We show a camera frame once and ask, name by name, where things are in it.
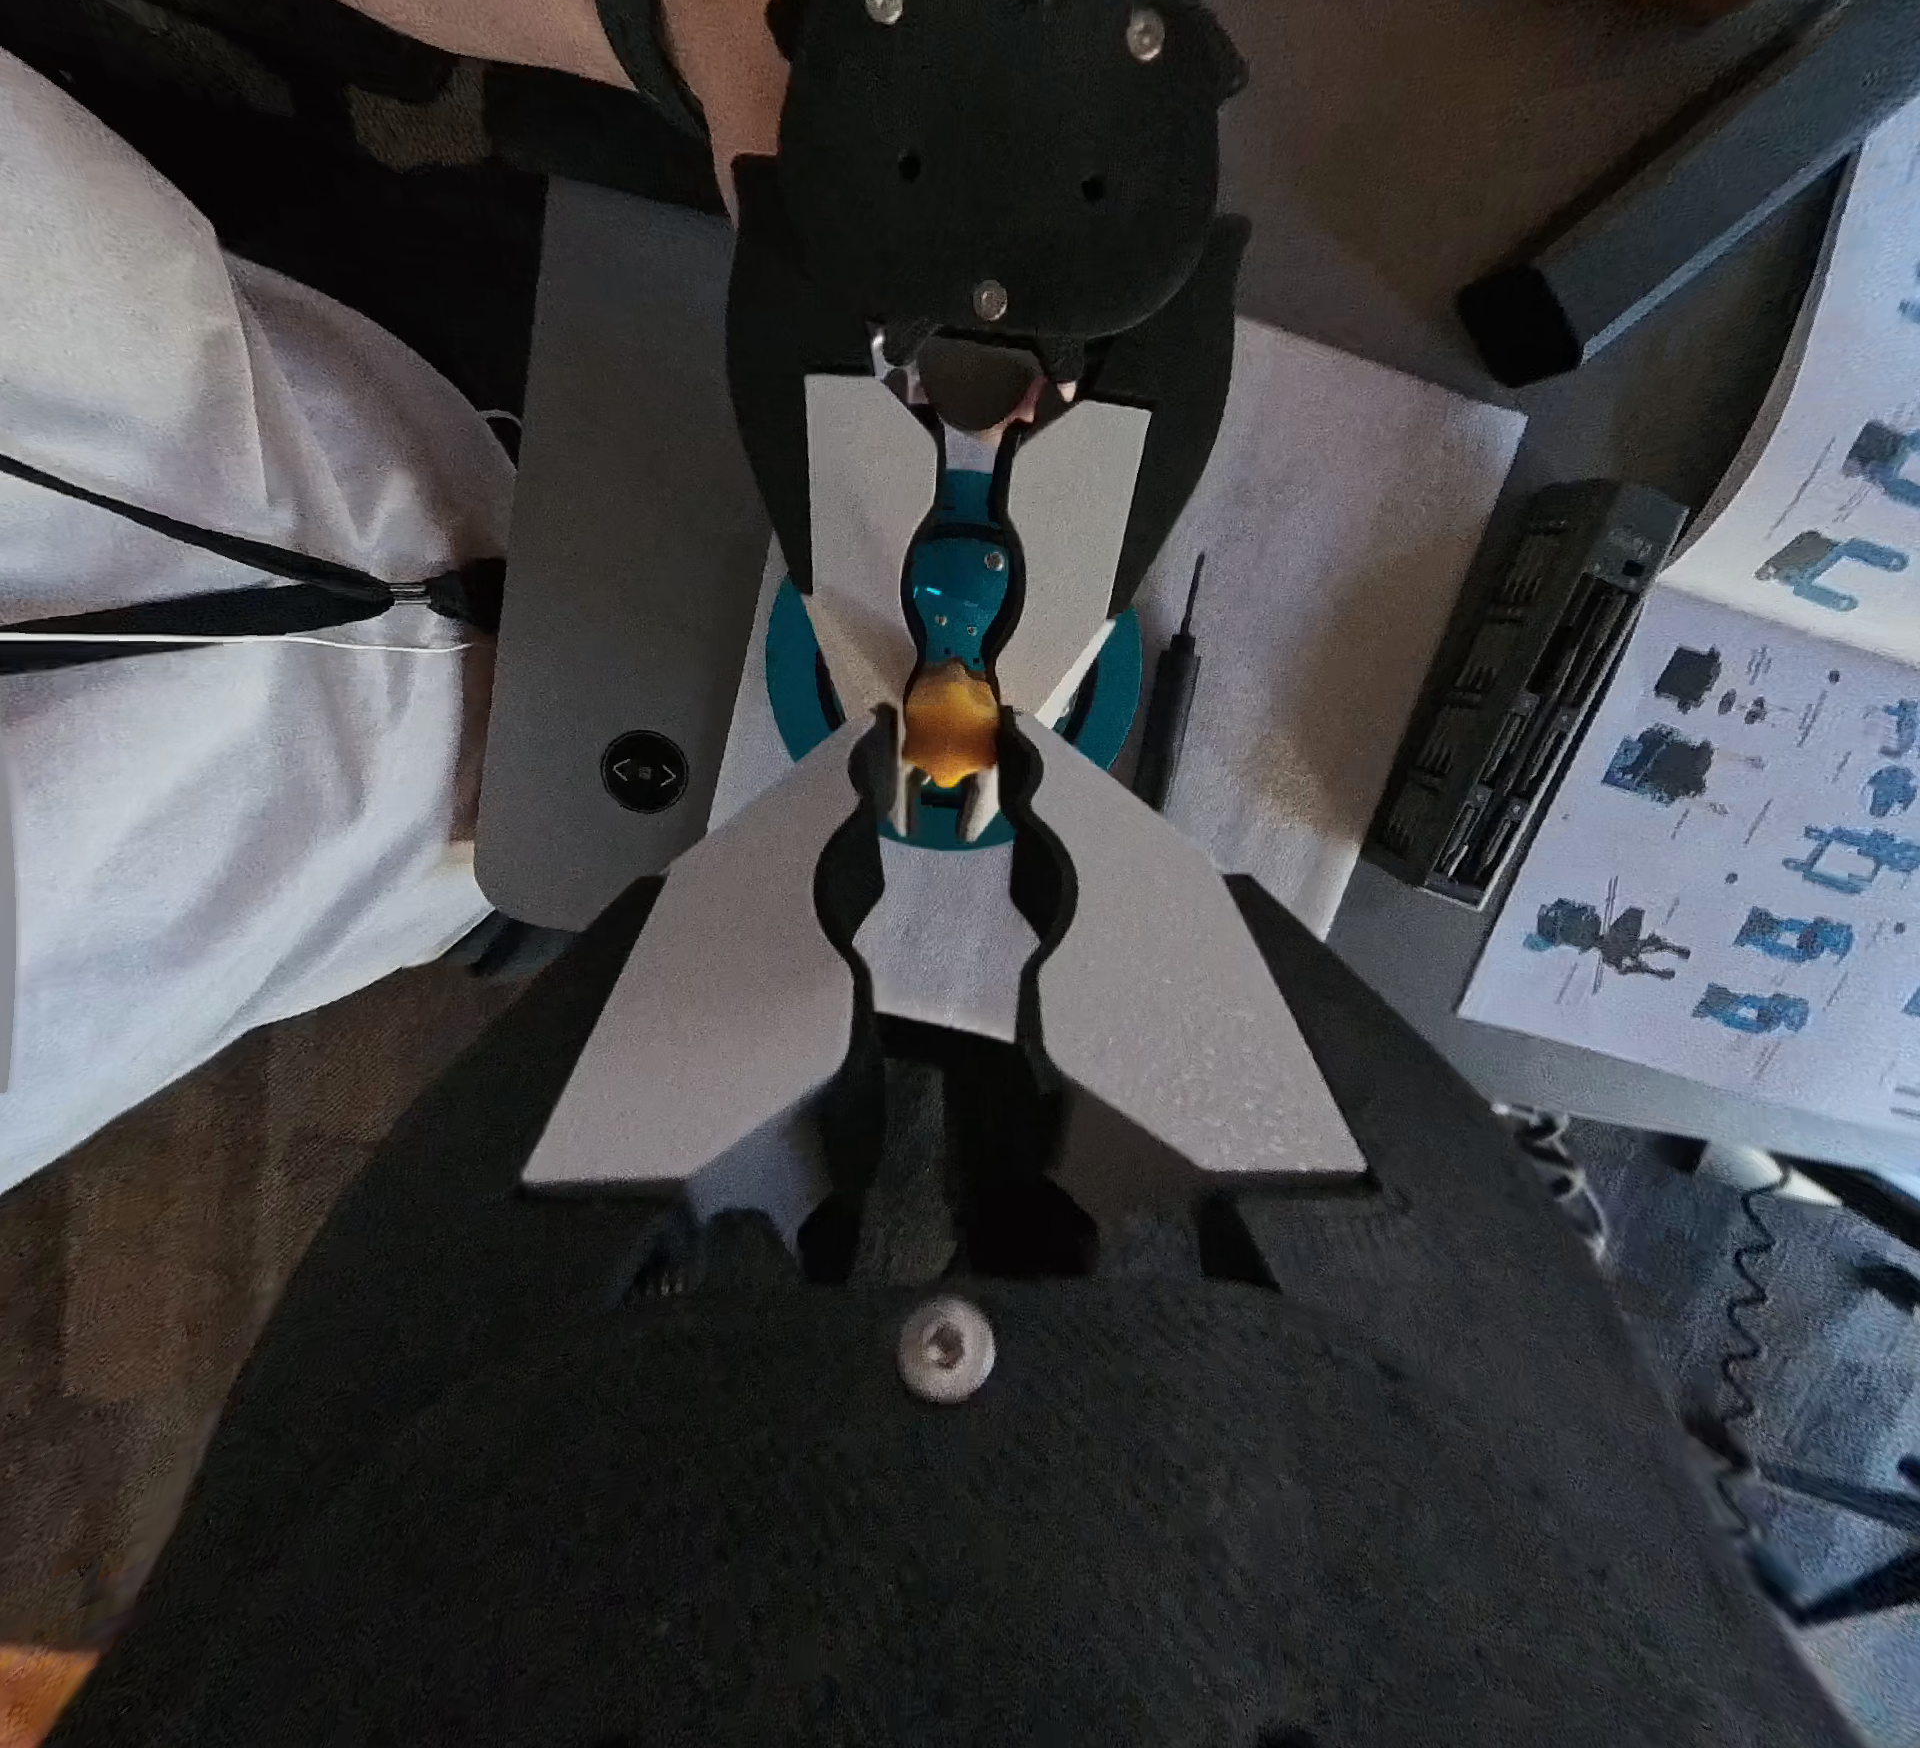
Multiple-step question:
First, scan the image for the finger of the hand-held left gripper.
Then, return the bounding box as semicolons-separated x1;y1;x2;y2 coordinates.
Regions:
804;371;949;839
959;402;1157;842

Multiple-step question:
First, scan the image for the blue toy robot arm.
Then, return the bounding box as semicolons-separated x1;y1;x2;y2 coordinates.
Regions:
765;467;1146;853

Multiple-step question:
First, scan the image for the black coiled cable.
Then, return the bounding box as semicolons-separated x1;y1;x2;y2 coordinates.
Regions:
1703;1181;1823;1617

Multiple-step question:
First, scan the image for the black lanyard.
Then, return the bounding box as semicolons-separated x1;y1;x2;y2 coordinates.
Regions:
0;450;505;677

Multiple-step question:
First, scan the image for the black precision screwdriver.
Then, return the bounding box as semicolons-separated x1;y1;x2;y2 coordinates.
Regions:
1137;555;1214;814

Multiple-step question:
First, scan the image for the orange-handled screwdriver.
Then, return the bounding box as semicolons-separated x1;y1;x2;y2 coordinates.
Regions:
895;662;998;789

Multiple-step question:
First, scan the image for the grey bar with black cap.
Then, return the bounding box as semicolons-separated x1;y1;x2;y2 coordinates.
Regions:
1453;0;1920;386

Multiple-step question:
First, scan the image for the round black desk button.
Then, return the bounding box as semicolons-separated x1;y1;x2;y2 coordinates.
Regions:
600;730;693;814

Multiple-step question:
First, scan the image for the white shirt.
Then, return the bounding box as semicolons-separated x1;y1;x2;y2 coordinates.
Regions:
0;45;523;1194

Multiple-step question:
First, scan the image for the printed instruction sheet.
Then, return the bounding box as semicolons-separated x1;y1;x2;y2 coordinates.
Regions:
1461;129;1920;1135

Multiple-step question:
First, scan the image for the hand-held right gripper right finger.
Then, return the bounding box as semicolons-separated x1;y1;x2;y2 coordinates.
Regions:
1003;712;1368;1199

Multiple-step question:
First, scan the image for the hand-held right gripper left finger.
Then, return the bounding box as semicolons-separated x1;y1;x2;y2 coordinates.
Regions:
523;702;904;1219

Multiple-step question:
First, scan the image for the grey desk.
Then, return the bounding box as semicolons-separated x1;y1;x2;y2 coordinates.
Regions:
475;0;1920;1138

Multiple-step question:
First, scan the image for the person's left hand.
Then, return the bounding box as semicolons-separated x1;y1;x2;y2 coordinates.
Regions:
661;0;821;222

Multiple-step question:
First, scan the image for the white string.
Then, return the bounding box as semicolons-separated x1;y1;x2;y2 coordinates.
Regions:
0;630;467;662

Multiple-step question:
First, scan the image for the black screwdriver bit case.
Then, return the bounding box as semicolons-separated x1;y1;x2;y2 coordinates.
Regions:
1361;480;1690;908

